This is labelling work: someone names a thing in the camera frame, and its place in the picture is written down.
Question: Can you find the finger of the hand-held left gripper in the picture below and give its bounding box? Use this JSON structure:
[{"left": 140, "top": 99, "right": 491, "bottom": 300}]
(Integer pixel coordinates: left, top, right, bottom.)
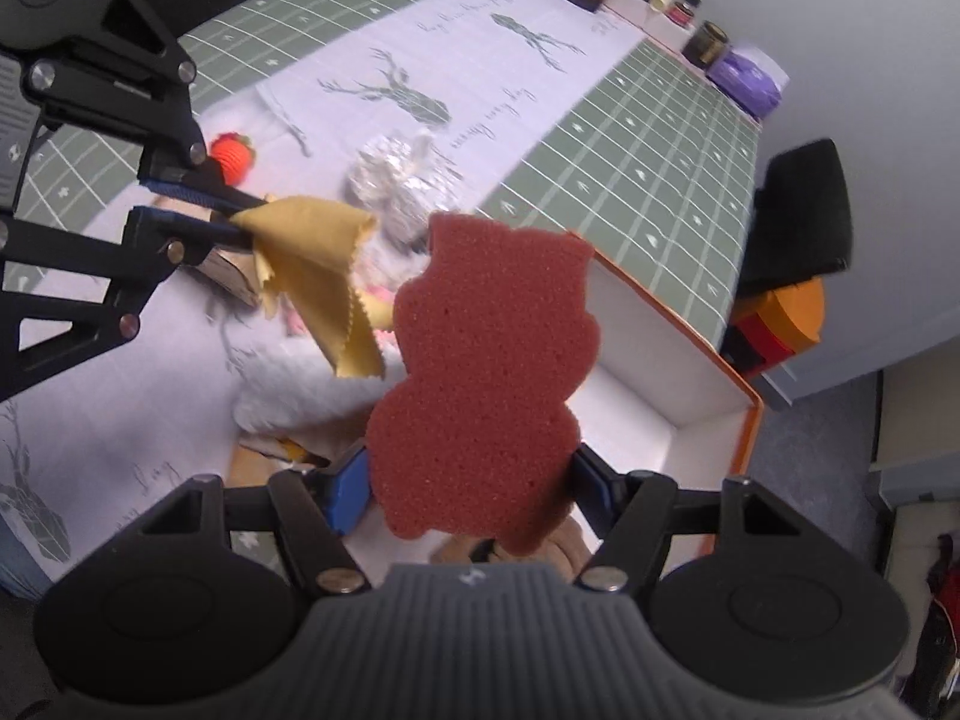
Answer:
[
  {"left": 0, "top": 206, "right": 257, "bottom": 402},
  {"left": 22, "top": 0, "right": 267, "bottom": 211}
]

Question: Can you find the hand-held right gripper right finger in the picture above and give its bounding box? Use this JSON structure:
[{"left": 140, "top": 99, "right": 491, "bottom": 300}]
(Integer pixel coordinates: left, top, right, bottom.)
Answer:
[{"left": 568, "top": 444, "right": 797, "bottom": 592}]

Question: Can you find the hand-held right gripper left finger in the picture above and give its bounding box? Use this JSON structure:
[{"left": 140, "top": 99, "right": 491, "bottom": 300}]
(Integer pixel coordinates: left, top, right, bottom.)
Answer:
[{"left": 139, "top": 442, "right": 374, "bottom": 595}]

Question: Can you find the yellow cloth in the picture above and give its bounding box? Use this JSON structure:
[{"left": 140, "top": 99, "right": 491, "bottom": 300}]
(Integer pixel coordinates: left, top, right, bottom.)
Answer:
[{"left": 229, "top": 195, "right": 389, "bottom": 380}]

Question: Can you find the orange cardboard box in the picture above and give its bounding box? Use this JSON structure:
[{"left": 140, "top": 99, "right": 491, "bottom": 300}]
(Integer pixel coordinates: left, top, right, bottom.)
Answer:
[{"left": 352, "top": 231, "right": 766, "bottom": 567}]

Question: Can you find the red-brown bear-shaped sponge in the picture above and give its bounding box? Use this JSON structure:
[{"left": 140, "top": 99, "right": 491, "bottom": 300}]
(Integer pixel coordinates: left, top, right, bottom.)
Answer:
[{"left": 365, "top": 211, "right": 601, "bottom": 557}]

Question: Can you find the red crochet strawberry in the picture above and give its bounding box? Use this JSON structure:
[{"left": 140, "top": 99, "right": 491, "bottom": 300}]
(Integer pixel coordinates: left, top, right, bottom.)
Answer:
[{"left": 206, "top": 131, "right": 260, "bottom": 185}]

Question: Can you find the white fluffy cloth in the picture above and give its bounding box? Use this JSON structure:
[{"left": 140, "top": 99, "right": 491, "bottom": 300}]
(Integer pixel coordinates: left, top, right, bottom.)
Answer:
[{"left": 232, "top": 349, "right": 410, "bottom": 458}]

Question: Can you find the crumpled silver foil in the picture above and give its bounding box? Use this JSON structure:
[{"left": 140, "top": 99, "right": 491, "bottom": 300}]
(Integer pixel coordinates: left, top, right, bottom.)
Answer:
[{"left": 346, "top": 127, "right": 470, "bottom": 245}]

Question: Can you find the orange and red plastic item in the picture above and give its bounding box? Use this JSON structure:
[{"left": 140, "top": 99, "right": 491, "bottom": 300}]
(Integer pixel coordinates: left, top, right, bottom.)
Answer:
[{"left": 724, "top": 277, "right": 826, "bottom": 380}]

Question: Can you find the white deer print table runner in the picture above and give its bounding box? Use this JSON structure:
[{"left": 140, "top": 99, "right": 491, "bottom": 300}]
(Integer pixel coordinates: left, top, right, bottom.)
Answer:
[{"left": 0, "top": 0, "right": 646, "bottom": 601}]

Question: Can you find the black chair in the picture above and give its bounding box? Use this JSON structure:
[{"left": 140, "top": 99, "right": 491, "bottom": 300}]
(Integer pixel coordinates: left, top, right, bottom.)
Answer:
[{"left": 742, "top": 139, "right": 856, "bottom": 301}]

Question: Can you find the purple tissue pack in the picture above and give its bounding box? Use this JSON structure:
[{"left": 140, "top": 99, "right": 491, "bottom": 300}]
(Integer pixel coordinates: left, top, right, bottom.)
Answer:
[{"left": 709, "top": 45, "right": 790, "bottom": 119}]

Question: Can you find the dark jar with gold rim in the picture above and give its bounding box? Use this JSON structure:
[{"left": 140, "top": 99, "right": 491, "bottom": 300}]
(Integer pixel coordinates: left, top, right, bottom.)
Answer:
[{"left": 682, "top": 21, "right": 730, "bottom": 70}]

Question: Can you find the white flat box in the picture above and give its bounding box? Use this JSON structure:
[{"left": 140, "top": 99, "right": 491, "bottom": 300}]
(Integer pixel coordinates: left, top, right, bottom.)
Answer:
[{"left": 600, "top": 0, "right": 713, "bottom": 83}]

